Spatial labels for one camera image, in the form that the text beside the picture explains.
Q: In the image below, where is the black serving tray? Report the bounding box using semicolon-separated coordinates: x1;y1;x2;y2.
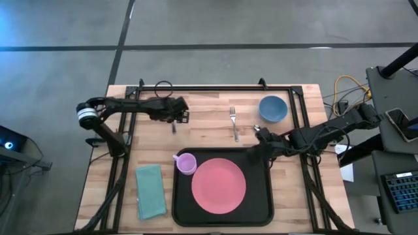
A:
171;147;274;228

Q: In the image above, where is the white paper sheet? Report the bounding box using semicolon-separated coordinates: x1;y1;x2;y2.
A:
334;143;355;183

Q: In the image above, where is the blue bowl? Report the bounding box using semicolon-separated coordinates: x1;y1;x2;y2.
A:
258;95;289;123

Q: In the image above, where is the black pole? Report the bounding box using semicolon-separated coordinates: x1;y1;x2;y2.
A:
380;42;418;79

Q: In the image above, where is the black device with blue light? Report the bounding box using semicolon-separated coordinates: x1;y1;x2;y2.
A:
0;125;53;172

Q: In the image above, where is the black aluminium table frame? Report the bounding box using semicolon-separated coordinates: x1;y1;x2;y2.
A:
78;78;355;233

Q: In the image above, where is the yellow floor cable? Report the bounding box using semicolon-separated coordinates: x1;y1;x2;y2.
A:
332;74;372;117

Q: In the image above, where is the grey desk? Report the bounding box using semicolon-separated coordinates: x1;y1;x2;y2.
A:
371;149;418;235

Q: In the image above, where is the pink plastic mug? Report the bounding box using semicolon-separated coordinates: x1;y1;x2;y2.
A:
172;152;198;176

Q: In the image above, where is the grey side table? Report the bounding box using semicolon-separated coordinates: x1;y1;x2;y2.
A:
365;65;418;154

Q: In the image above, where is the black keyboard with blue keys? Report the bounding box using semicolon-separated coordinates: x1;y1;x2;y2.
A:
380;170;418;215

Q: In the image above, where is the black cable loop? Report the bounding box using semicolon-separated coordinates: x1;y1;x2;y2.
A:
153;80;174;99

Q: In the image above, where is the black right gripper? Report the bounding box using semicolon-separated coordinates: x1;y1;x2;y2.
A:
246;127;293;166

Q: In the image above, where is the silver metal fork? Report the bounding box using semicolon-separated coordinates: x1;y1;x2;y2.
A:
229;106;240;143

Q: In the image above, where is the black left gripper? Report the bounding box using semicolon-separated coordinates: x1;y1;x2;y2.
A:
148;96;191;125

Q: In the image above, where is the pink round plate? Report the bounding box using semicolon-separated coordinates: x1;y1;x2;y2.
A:
191;157;247;215

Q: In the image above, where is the green cloth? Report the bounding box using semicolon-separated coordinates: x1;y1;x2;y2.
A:
135;164;168;221

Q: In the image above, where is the black smartphone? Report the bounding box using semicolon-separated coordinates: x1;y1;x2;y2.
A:
385;107;418;143

